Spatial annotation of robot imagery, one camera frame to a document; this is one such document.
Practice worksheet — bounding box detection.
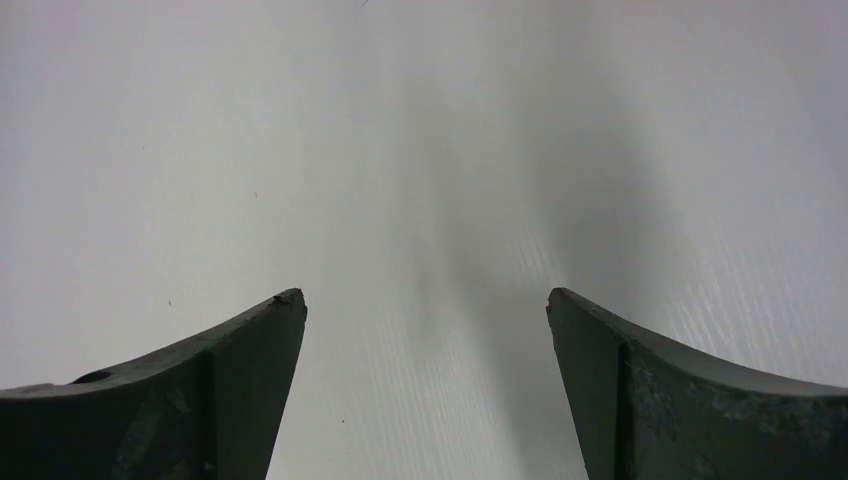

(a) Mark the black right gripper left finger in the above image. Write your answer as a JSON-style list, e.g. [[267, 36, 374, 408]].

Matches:
[[1, 288, 308, 479]]

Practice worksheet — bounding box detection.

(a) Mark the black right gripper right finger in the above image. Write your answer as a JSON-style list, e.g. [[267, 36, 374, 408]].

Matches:
[[546, 288, 847, 480]]

